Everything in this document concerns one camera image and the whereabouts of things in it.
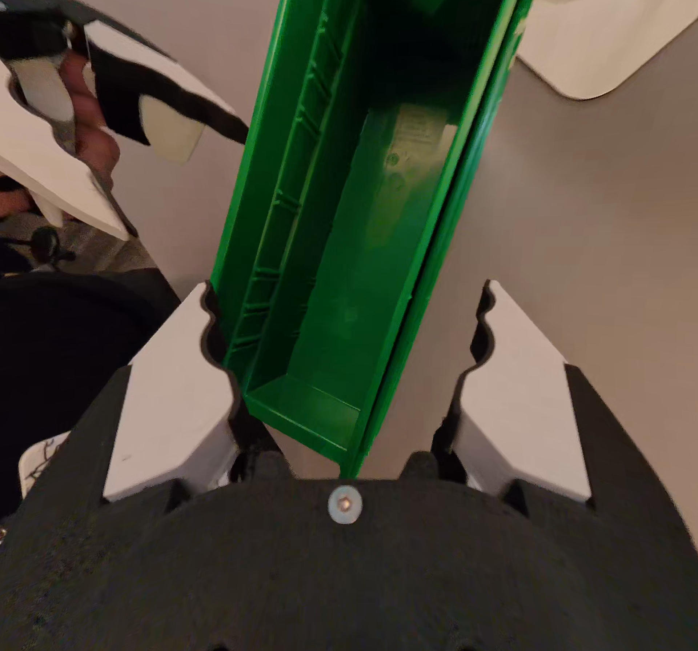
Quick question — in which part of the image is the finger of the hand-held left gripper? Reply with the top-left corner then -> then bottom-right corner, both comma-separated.
82,18 -> 250,164
0,58 -> 138,241

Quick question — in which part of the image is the black chair castor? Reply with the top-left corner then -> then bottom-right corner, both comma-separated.
30,227 -> 77,275

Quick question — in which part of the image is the person's left hand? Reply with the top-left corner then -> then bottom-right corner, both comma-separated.
57,53 -> 122,185

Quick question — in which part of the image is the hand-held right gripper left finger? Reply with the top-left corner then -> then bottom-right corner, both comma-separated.
103,280 -> 242,502

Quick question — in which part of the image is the white mounting plate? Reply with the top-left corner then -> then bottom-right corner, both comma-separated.
515,0 -> 698,101

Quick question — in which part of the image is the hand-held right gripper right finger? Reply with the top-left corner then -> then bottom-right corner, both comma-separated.
448,279 -> 593,502

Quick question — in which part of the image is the green plastic bin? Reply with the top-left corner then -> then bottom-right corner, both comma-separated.
341,0 -> 547,480
210,0 -> 538,466

